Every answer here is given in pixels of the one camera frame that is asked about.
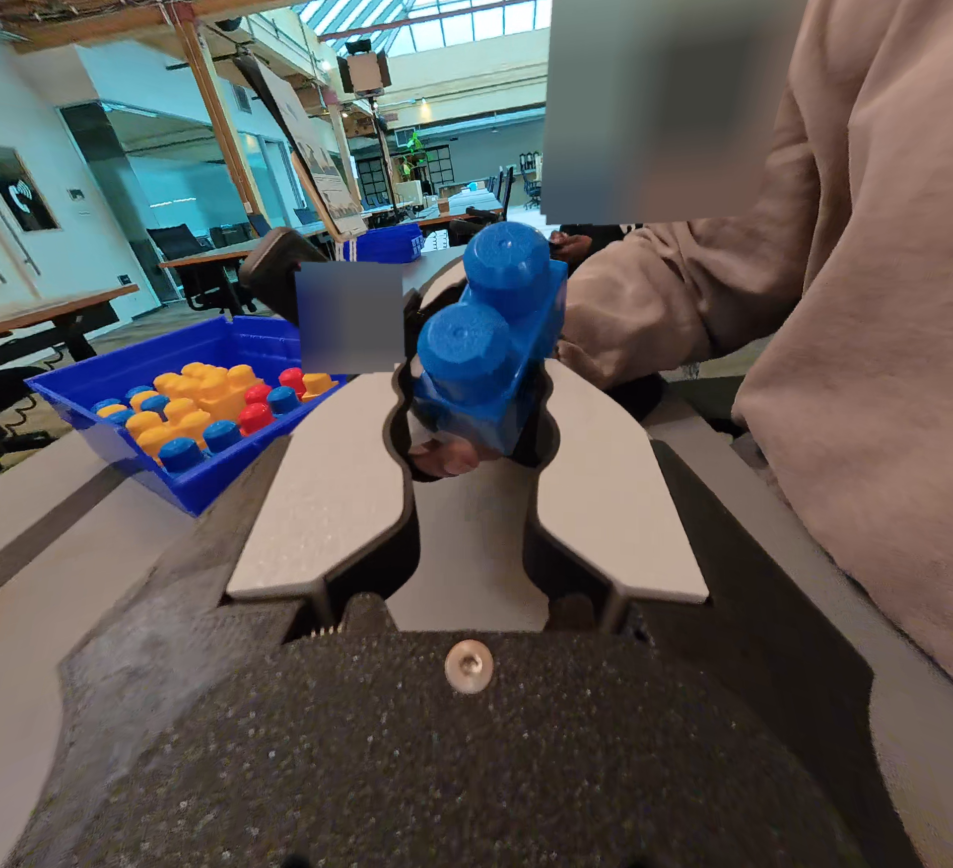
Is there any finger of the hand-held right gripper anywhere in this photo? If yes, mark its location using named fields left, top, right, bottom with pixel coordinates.
left=402, top=259, right=472, bottom=362

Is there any wood-edged grey desk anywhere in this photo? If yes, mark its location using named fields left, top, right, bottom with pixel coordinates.
left=158, top=223, right=332, bottom=314
left=0, top=283, right=141, bottom=366

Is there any instruction board on white stand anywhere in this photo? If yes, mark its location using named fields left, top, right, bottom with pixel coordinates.
left=234, top=52, right=369, bottom=264

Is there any pile of colourful toy blocks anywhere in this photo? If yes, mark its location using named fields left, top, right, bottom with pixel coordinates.
left=93, top=362, right=340, bottom=474

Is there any blue plastic bin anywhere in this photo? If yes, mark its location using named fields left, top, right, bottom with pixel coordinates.
left=339, top=222, right=425, bottom=266
left=24, top=315, right=349, bottom=517

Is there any blue two-stud toy block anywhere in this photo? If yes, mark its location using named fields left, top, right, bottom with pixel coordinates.
left=413, top=218, right=570, bottom=458

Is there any person's right hand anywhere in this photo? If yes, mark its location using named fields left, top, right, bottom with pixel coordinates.
left=408, top=436, right=482, bottom=483

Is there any dark phone icon door panel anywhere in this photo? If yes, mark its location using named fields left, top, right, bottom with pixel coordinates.
left=0, top=145, right=61, bottom=234

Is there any green potted plant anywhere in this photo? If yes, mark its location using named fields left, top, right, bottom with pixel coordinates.
left=397, top=129, right=431, bottom=178

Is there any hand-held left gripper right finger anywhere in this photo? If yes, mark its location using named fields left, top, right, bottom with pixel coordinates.
left=523, top=359, right=710, bottom=628

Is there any person's right forearm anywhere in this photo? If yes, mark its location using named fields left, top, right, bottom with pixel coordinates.
left=557, top=213, right=805, bottom=392

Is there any black office chair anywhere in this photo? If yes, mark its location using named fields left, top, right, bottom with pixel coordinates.
left=146, top=226, right=228, bottom=312

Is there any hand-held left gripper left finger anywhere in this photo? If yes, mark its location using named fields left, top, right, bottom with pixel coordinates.
left=225, top=360, right=423, bottom=623

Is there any studio light on stand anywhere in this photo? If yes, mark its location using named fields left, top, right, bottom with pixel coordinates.
left=337, top=37, right=394, bottom=139

